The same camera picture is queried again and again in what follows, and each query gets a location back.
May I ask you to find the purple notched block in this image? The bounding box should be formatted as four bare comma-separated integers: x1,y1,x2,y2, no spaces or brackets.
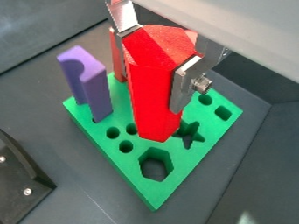
58,45,112,123

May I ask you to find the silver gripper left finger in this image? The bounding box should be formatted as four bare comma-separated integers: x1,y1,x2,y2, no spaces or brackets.
106,0,142,76

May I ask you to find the red hexagon prism block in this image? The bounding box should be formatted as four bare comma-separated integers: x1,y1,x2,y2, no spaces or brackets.
123,24,196,142

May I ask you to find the salmon arch block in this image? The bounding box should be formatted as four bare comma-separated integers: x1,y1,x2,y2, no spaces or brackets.
108,27,127,82

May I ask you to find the green shape sorter board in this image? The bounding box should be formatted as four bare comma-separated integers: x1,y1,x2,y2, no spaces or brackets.
63,76,243,211

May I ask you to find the black curved bracket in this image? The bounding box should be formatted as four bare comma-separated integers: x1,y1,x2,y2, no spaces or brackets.
0,129,56,224

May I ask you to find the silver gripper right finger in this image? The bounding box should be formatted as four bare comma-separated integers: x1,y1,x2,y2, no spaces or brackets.
170,36,231,114

